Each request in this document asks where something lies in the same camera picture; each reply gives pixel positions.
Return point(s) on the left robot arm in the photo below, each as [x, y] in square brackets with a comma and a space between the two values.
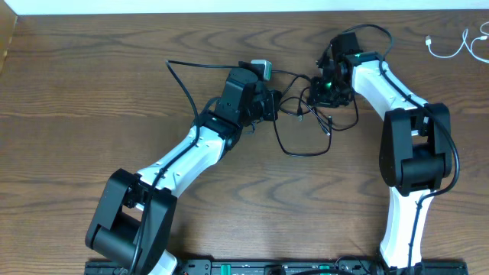
[132, 222]

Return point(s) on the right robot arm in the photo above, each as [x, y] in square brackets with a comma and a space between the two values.
[416, 149]

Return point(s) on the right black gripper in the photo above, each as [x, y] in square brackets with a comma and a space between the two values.
[316, 97]

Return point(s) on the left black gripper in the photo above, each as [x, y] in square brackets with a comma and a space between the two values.
[268, 104]

